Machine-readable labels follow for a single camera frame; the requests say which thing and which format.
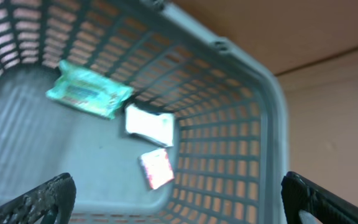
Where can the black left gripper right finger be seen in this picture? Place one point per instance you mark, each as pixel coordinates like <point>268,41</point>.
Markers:
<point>306,202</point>

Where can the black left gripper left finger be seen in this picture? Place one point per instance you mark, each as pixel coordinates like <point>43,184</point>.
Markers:
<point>51,202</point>

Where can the red white small packet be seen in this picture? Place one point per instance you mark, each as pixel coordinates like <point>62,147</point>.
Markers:
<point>157,168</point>

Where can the teal tissue packet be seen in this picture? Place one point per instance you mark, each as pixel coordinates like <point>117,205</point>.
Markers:
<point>88,91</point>

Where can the white paper packet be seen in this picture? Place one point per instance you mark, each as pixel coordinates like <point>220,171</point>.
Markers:
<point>157,128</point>

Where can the grey plastic shopping basket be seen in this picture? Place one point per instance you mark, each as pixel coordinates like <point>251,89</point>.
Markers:
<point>230,139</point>

